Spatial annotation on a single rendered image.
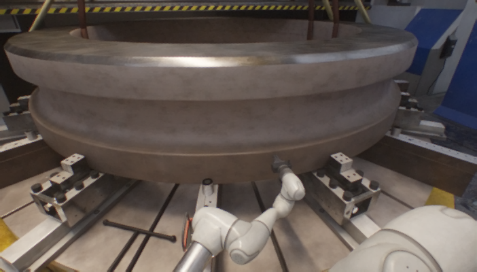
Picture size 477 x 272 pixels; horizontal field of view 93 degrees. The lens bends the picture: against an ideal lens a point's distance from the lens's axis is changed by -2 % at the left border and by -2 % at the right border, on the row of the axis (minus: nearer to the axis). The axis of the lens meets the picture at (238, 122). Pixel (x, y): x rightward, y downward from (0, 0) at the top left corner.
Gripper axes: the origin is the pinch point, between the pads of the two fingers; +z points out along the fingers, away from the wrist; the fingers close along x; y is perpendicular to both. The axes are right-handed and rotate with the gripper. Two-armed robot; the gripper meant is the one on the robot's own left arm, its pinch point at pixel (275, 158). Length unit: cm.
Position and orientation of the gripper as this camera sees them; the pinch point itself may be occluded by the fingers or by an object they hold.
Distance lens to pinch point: 170.5
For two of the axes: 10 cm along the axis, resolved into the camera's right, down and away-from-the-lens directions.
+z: -2.2, -4.4, 8.7
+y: 0.0, -8.9, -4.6
